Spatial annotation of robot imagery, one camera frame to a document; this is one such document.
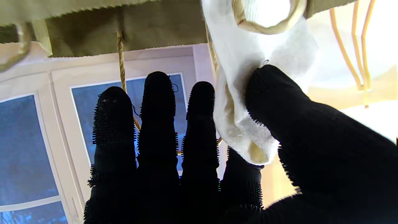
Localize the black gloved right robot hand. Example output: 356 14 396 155
83 64 398 224

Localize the white sock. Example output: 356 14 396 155
201 0 319 165

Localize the kraft paper bag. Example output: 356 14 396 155
0 0 358 155

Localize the white shade tripod floor lamp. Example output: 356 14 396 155
330 0 377 109

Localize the white framed window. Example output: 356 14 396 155
0 44 220 224

